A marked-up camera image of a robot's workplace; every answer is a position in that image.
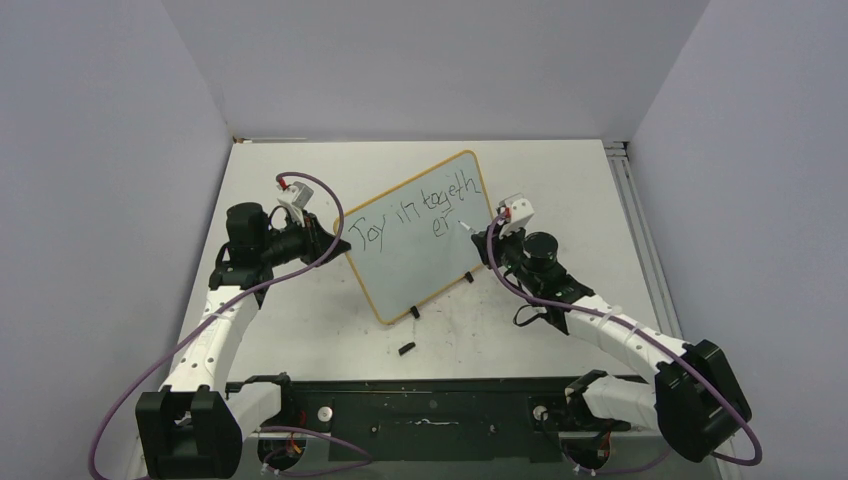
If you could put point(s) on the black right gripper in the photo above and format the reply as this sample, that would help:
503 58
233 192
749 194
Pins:
482 240

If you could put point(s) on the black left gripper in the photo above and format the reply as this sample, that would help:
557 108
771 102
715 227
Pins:
315 240

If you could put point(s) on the black white marker pen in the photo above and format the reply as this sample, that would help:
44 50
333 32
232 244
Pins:
466 227

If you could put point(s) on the yellow framed whiteboard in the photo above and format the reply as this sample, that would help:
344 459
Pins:
407 246

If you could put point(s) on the black marker cap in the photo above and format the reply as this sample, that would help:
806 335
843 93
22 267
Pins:
406 348

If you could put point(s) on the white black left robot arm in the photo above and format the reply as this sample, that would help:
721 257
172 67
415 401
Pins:
194 425

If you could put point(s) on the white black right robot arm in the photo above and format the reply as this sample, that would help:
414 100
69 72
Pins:
687 392

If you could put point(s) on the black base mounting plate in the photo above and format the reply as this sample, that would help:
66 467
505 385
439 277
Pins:
467 420

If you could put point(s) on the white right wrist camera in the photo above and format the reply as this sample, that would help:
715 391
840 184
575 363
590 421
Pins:
517 211

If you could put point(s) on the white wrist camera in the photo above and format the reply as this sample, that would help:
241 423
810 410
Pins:
293 198
517 211

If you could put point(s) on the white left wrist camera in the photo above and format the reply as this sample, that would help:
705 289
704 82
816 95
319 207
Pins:
293 198

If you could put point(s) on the aluminium right side rail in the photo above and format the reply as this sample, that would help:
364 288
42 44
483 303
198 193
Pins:
653 272

